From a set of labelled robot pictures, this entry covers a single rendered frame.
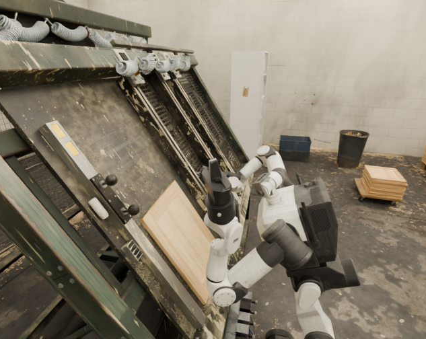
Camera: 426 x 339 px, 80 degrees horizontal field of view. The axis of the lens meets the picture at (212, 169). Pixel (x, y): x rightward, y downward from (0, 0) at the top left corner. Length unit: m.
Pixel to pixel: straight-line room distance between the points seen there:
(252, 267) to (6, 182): 0.75
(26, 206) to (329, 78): 5.95
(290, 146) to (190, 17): 3.70
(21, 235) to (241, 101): 4.47
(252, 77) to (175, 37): 2.65
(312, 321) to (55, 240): 1.17
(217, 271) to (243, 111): 4.26
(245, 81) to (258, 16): 1.85
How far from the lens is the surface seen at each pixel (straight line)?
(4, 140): 0.99
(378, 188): 4.23
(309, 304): 1.35
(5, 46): 1.03
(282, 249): 0.92
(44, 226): 0.81
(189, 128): 1.76
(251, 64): 4.90
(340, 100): 6.33
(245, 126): 5.03
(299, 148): 5.44
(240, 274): 0.96
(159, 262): 1.06
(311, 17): 6.27
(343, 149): 5.46
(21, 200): 0.81
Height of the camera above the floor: 1.88
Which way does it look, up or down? 23 degrees down
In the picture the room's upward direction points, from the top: straight up
